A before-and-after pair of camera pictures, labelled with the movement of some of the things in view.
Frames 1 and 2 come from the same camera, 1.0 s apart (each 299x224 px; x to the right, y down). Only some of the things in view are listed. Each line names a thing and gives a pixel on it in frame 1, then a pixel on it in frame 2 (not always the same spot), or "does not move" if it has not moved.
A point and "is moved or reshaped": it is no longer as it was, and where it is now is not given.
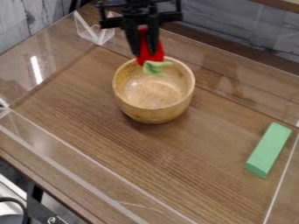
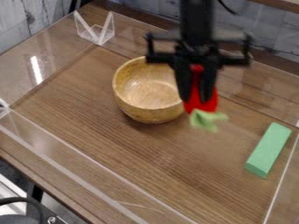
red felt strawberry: [146, 56] is moved or reshaped
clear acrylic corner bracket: [94, 33] does not move
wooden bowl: [151, 98] does not move
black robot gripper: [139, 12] -> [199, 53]
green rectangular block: [267, 150] does not move
